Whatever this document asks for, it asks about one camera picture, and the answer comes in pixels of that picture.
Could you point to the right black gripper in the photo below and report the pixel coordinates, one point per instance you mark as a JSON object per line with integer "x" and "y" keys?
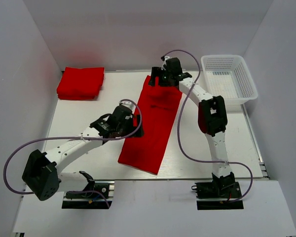
{"x": 155, "y": 73}

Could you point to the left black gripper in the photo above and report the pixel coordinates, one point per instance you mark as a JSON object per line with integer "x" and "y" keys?
{"x": 130, "y": 120}

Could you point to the red t shirt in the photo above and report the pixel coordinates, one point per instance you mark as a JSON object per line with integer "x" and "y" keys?
{"x": 159, "y": 106}

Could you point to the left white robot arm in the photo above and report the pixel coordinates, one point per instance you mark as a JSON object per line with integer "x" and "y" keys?
{"x": 43, "y": 172}

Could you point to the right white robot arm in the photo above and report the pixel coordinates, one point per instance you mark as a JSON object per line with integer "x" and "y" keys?
{"x": 212, "y": 117}

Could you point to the folded red shirt stack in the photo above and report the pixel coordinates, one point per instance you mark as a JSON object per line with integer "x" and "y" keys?
{"x": 80, "y": 84}

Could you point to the white plastic mesh basket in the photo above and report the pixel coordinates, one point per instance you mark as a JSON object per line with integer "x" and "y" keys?
{"x": 229, "y": 77}

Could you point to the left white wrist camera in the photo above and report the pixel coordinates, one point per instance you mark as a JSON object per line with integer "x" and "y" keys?
{"x": 128, "y": 104}

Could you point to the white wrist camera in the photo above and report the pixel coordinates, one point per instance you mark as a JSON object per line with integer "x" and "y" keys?
{"x": 164, "y": 60}
{"x": 128, "y": 104}

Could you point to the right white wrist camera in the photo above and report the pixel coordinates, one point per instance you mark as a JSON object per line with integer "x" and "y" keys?
{"x": 164, "y": 60}

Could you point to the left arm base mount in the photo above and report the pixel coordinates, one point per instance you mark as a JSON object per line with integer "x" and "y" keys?
{"x": 81, "y": 191}

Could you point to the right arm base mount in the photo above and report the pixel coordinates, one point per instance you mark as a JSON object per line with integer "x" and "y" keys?
{"x": 220, "y": 194}

